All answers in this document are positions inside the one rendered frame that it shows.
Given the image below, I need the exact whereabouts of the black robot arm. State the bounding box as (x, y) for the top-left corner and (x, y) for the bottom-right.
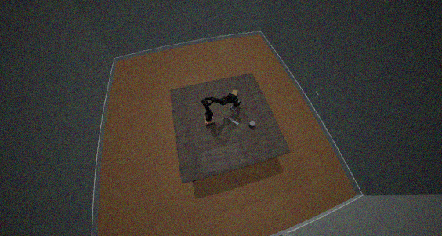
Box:
(201, 93), (237, 122)

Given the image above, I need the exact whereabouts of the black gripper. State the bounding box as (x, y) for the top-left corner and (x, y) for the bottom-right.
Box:
(230, 98), (239, 107)

